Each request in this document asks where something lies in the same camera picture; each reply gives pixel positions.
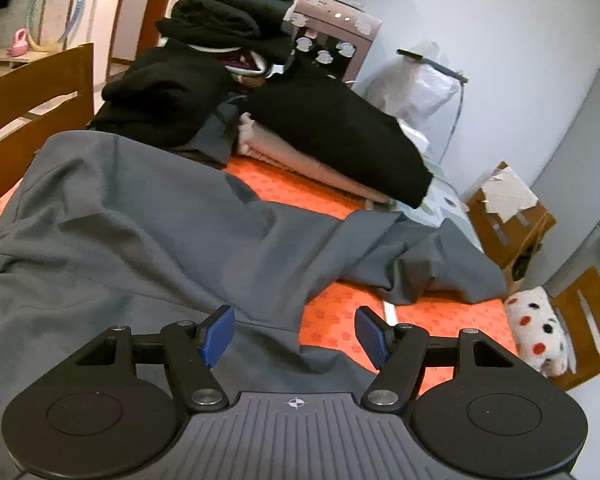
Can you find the grey trousers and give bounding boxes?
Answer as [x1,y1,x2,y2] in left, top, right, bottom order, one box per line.
[0,129,508,480]

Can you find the stack of dark folded clothes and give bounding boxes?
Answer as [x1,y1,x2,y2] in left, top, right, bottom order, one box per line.
[156,0,294,65]

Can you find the orange patterned table mat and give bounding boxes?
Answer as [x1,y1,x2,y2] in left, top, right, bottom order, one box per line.
[0,152,522,386]

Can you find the polka dot plush pillow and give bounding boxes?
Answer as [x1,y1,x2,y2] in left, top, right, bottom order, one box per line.
[504,286,568,377]

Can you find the wooden chair with paper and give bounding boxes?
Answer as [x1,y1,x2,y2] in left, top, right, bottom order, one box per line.
[467,162,556,292]

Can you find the wooden chair at right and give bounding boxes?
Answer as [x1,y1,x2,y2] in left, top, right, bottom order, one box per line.
[553,266,600,390]

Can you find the dark grey folded cloth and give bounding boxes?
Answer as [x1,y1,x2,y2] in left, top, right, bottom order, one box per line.
[171,96,245,169]

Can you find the beige folded garment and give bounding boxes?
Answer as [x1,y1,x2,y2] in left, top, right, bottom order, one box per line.
[237,113,390,204]

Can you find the silver refrigerator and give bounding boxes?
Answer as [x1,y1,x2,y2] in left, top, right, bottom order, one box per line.
[524,69,600,297]

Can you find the large black folded garment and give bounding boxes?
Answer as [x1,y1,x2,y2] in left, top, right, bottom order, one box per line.
[247,73,432,208]

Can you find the black garment on left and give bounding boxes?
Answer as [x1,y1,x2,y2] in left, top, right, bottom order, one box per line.
[88,39,234,150]

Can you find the white plastic bag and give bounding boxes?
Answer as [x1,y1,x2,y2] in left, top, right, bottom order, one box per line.
[362,40,468,128]

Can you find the wooden chair at left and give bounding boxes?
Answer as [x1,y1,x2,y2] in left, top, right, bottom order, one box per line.
[0,44,94,198]

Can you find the pink water dispenser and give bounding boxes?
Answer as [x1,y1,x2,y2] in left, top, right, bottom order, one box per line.
[289,0,382,84]

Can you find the colourful hula hoop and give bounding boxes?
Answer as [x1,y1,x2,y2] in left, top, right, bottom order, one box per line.
[24,0,85,52]

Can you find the pink kettlebell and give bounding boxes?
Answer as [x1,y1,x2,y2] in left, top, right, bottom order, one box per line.
[6,28,29,58]

